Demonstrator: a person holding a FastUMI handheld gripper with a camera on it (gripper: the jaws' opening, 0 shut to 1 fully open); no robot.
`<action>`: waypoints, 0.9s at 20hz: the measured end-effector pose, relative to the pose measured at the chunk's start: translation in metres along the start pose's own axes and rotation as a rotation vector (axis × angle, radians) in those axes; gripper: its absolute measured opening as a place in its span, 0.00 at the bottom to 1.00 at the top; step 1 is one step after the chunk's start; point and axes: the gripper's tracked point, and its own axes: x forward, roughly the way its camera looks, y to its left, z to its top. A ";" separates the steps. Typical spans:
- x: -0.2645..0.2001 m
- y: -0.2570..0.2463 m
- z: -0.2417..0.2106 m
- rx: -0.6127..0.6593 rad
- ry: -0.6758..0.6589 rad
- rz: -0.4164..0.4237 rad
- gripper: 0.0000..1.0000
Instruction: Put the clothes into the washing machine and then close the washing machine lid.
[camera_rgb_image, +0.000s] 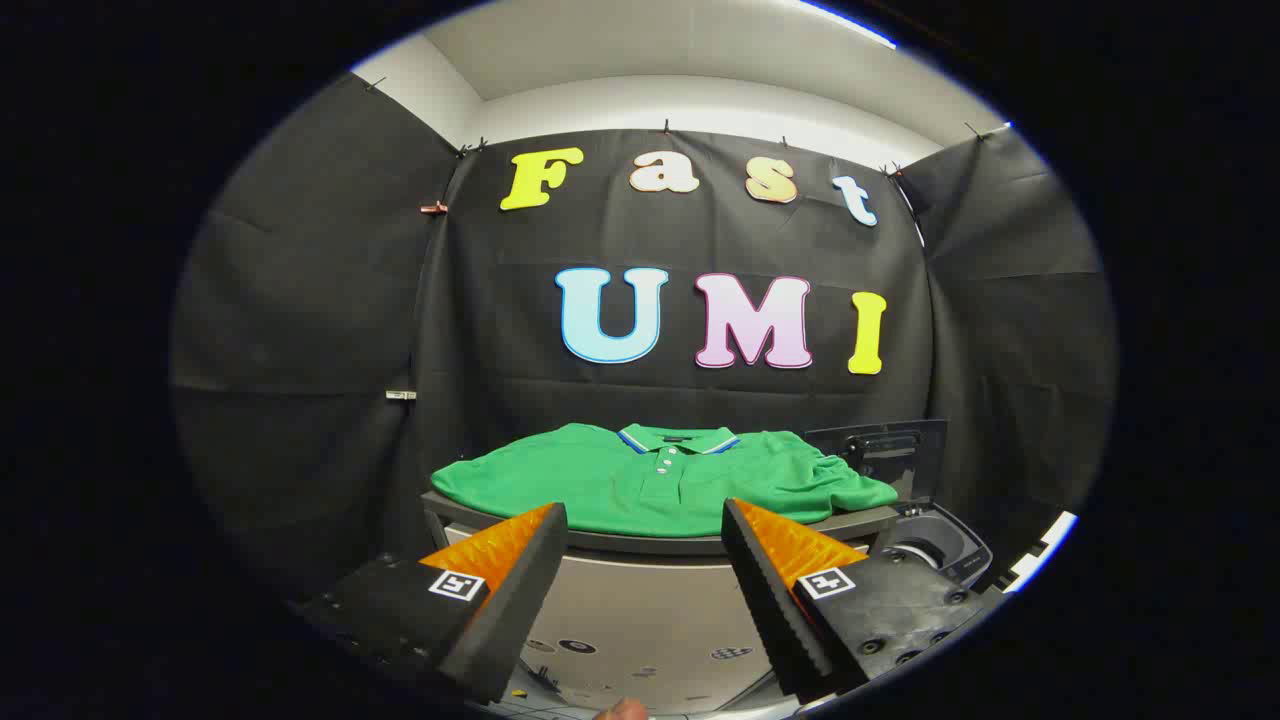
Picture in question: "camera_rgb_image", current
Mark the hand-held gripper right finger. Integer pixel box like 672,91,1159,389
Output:
720,498,1001,701

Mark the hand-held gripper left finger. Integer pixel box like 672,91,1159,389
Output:
290,502,569,706

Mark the green polo shirt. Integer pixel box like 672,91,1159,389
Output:
430,422,899,539

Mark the grey washing machine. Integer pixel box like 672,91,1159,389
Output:
870,498,996,591

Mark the dark washing machine lid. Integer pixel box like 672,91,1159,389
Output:
805,420,949,503

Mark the grey cabinet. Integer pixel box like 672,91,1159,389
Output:
420,490,901,717

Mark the black backdrop cloth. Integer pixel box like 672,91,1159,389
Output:
170,75,1116,601

